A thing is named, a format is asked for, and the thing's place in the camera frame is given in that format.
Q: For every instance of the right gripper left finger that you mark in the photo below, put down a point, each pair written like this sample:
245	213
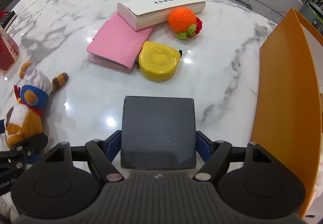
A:
101	155

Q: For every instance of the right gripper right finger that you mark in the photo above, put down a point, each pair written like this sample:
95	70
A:
215	157

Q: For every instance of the raccoon plush toy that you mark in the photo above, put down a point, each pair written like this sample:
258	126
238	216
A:
23	121

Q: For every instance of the dark grey square box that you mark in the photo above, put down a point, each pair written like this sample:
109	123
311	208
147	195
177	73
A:
158	133

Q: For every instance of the orange storage box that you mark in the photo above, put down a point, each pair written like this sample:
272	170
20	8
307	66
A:
288	118

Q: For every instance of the yellow tape measure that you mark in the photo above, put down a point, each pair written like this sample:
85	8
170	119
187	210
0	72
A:
158	62

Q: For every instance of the pink wallet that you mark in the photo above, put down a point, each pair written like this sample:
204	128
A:
117	45

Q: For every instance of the orange crochet ball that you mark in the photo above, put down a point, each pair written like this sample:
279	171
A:
184	23

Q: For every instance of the white glasses case box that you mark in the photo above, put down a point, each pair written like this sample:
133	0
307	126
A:
140	14

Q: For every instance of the black remote control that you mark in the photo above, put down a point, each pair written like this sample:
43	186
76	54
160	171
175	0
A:
6	18

